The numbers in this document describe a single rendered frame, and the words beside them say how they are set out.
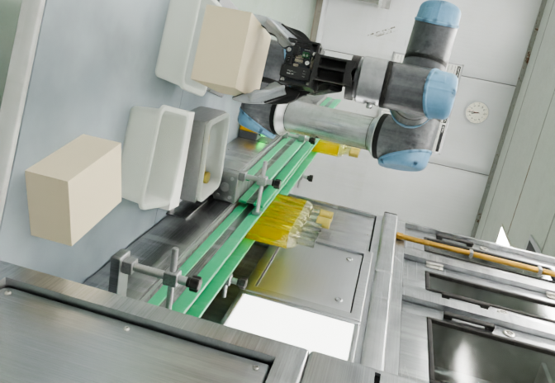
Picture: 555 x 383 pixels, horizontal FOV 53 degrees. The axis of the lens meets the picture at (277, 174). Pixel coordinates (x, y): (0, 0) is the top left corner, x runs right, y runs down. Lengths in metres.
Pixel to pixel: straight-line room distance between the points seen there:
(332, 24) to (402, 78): 6.68
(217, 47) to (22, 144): 0.33
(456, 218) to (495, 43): 2.35
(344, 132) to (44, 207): 0.76
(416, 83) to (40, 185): 0.60
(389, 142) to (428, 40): 0.41
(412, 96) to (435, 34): 0.17
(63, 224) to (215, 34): 0.39
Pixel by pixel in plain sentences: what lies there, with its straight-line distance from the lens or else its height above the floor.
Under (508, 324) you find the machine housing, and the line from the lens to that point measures 1.87.
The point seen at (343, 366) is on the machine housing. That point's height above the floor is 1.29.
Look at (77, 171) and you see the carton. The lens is 0.93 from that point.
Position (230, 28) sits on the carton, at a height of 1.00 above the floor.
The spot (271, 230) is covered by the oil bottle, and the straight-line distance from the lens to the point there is 1.62.
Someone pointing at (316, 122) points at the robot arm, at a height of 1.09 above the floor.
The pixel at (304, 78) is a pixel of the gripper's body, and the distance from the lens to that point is 0.87.
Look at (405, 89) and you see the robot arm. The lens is 0.87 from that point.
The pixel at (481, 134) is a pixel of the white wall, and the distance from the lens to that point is 7.67.
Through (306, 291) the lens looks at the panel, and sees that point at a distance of 1.64.
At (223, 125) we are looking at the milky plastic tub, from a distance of 1.56.
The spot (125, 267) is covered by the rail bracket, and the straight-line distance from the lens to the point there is 1.07.
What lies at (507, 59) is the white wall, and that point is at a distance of 7.57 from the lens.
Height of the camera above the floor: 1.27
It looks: 10 degrees down
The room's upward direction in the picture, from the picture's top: 103 degrees clockwise
